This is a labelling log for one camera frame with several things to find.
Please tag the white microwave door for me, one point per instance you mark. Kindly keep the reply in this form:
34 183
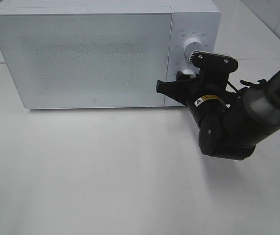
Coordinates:
86 61

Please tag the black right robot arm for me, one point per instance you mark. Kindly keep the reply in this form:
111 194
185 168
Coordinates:
231 123

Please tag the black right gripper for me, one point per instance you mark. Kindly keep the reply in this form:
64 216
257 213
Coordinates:
195 86

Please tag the white timer knob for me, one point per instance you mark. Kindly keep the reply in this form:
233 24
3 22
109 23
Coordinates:
189 72

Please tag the upper white power knob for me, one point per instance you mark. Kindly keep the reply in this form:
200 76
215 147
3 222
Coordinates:
191 44

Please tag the white microwave oven body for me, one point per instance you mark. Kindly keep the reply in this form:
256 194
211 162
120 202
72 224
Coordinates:
189 18

